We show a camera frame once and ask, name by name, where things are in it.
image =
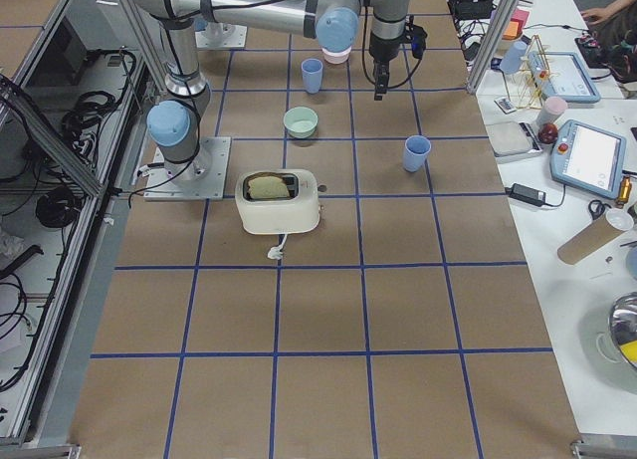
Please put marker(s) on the blue cup on rack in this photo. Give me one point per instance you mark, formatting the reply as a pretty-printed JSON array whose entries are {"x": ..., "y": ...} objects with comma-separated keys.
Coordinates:
[{"x": 513, "y": 58}]

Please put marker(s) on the cardboard tube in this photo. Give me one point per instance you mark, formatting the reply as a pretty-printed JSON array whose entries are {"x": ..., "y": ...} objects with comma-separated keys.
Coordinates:
[{"x": 613, "y": 223}]

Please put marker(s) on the black power adapter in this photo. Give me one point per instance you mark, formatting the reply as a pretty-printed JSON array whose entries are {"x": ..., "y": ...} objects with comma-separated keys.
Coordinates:
[{"x": 526, "y": 194}]

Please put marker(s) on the red apple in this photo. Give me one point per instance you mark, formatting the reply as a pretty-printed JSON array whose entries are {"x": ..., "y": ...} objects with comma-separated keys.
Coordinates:
[{"x": 548, "y": 134}]

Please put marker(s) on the gold wire rack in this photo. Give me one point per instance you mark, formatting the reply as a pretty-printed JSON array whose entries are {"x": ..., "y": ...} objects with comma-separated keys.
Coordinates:
[{"x": 525, "y": 87}]

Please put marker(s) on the brass cylinder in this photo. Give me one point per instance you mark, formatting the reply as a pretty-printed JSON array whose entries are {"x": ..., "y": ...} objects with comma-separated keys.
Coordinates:
[{"x": 624, "y": 191}]

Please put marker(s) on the cream white toaster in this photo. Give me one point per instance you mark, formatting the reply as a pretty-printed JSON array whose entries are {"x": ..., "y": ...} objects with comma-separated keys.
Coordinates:
[{"x": 300, "y": 213}]

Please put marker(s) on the green plastic bowl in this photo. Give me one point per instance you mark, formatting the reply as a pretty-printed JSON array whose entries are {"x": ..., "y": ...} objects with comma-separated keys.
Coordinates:
[{"x": 300, "y": 122}]

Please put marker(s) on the steel mixing bowl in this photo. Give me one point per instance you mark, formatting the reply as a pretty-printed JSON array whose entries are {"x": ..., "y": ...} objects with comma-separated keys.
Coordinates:
[{"x": 617, "y": 343}]

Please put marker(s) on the orange sticky notes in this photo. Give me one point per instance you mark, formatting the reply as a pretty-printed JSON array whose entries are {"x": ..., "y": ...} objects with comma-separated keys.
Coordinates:
[{"x": 516, "y": 24}]

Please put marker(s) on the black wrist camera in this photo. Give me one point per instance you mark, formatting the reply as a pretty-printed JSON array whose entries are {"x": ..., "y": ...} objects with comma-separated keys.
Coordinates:
[{"x": 417, "y": 38}]

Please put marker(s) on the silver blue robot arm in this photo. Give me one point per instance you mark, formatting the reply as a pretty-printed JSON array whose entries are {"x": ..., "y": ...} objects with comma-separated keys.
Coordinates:
[
  {"x": 333, "y": 23},
  {"x": 174, "y": 124}
]

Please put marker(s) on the aluminium frame post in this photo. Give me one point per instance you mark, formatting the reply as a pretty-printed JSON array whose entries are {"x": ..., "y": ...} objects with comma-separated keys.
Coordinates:
[{"x": 490, "y": 42}]

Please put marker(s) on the toast bread slice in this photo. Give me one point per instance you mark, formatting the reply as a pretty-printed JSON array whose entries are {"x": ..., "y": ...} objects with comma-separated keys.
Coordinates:
[{"x": 268, "y": 187}]

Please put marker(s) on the digital kitchen scale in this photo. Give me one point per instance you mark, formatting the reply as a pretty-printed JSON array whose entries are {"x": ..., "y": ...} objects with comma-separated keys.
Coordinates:
[{"x": 511, "y": 141}]

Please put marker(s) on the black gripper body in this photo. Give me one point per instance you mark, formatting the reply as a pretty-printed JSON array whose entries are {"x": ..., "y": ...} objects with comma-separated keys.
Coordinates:
[{"x": 382, "y": 51}]

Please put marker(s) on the person hand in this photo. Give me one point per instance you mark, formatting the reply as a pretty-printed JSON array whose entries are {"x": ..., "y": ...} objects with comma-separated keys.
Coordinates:
[{"x": 595, "y": 16}]

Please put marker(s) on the blue plastic cup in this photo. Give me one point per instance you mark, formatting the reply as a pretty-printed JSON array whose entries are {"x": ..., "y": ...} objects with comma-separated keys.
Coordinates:
[
  {"x": 415, "y": 153},
  {"x": 312, "y": 70}
]

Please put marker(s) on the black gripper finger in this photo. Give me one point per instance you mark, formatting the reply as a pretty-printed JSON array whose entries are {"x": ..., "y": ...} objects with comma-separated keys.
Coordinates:
[{"x": 380, "y": 90}]

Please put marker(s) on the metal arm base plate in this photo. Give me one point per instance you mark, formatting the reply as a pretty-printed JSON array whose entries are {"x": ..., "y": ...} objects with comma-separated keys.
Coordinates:
[
  {"x": 219, "y": 36},
  {"x": 204, "y": 178}
]

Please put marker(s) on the pink plastic bowl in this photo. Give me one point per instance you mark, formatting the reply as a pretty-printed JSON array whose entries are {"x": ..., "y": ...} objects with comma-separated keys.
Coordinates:
[{"x": 336, "y": 58}]

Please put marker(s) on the pink cup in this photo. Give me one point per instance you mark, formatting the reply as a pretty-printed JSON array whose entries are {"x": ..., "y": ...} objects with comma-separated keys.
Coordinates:
[{"x": 552, "y": 109}]

